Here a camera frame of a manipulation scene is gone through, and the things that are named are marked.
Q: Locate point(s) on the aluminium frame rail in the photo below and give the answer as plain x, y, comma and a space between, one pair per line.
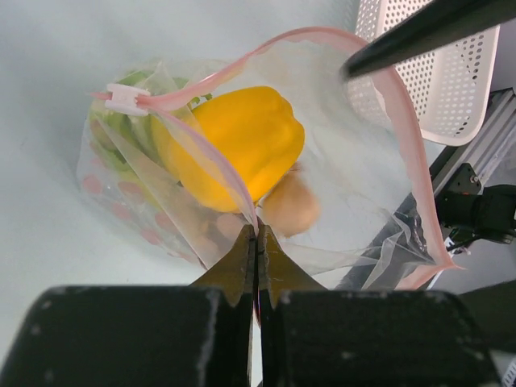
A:
486, 150

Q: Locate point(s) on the white perforated plastic basket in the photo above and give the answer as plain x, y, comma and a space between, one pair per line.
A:
448, 87

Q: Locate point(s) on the pale garlic bulb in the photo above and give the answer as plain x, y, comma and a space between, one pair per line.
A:
290, 208

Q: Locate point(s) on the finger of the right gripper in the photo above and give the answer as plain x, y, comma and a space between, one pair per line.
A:
437, 24

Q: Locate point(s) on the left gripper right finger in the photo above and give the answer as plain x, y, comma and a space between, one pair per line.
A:
312, 336

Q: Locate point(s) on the green leek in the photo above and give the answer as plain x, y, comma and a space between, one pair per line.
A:
135, 130

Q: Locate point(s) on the clear zip top bag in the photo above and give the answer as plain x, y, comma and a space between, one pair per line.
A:
363, 158

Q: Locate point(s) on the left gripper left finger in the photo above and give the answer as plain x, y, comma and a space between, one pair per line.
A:
142, 335

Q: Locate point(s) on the yellow bell pepper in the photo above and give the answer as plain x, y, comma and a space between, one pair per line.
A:
254, 128

